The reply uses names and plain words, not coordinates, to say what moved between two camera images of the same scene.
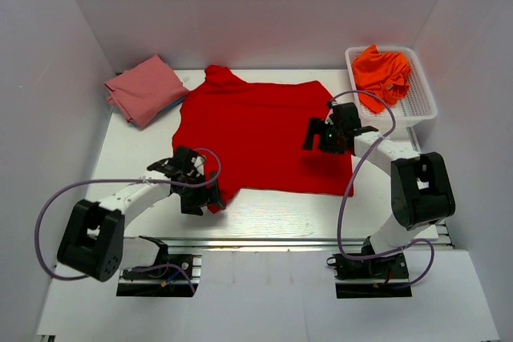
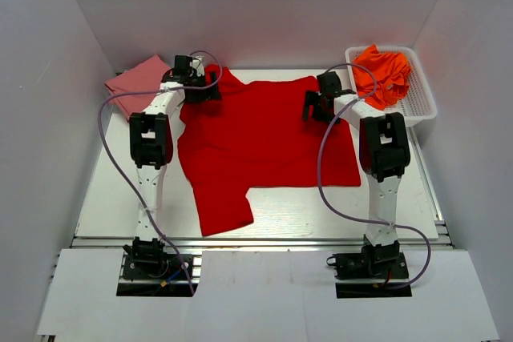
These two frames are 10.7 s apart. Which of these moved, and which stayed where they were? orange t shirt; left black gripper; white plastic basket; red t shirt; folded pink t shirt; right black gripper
Moved: right black gripper; red t shirt; left black gripper
Stayed: white plastic basket; orange t shirt; folded pink t shirt
